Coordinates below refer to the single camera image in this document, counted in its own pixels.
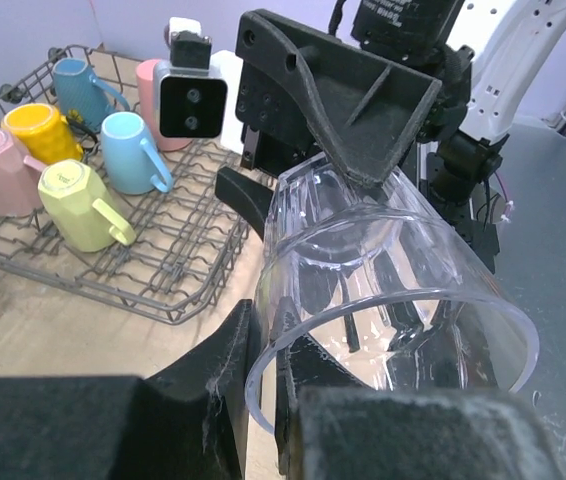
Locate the clear plastic cup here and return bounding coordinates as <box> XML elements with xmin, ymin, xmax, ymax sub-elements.
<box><xmin>245</xmin><ymin>155</ymin><xmax>540</xmax><ymax>431</ymax></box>

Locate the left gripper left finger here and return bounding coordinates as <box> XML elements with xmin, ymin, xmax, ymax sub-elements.
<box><xmin>0</xmin><ymin>299</ymin><xmax>253</xmax><ymax>479</ymax></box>

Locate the pink handleless tumbler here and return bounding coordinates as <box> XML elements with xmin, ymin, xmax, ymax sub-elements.
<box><xmin>135</xmin><ymin>59</ymin><xmax>191</xmax><ymax>152</ymax></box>

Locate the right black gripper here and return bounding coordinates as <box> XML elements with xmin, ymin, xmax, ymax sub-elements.
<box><xmin>214</xmin><ymin>8</ymin><xmax>444</xmax><ymax>241</ymax></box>

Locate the grey wire dish rack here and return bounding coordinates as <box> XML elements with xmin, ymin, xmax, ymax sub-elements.
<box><xmin>0</xmin><ymin>45</ymin><xmax>248</xmax><ymax>325</ymax></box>

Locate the light blue mug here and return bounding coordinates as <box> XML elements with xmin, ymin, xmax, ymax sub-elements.
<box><xmin>101</xmin><ymin>111</ymin><xmax>174</xmax><ymax>195</ymax></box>

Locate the teal textured mug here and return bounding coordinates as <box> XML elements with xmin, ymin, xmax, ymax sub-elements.
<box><xmin>52</xmin><ymin>58</ymin><xmax>131</xmax><ymax>133</ymax></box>

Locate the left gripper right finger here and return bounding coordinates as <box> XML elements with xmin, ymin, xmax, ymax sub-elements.
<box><xmin>275</xmin><ymin>301</ymin><xmax>563</xmax><ymax>479</ymax></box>

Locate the green faceted mug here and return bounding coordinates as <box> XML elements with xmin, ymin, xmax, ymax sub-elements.
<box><xmin>38</xmin><ymin>159</ymin><xmax>137</xmax><ymax>253</ymax></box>

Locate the yellow mug black handle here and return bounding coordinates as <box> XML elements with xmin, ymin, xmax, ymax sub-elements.
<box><xmin>1</xmin><ymin>103</ymin><xmax>98</xmax><ymax>165</ymax></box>

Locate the pale pink faceted mug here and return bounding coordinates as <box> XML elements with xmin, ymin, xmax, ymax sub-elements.
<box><xmin>0</xmin><ymin>129</ymin><xmax>46</xmax><ymax>217</ymax></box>

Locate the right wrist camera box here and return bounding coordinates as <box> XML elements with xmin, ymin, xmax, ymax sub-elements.
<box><xmin>154</xmin><ymin>17</ymin><xmax>243</xmax><ymax>154</ymax></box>

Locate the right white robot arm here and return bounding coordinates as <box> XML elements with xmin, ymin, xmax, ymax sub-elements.
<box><xmin>235</xmin><ymin>1</ymin><xmax>566</xmax><ymax>267</ymax></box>

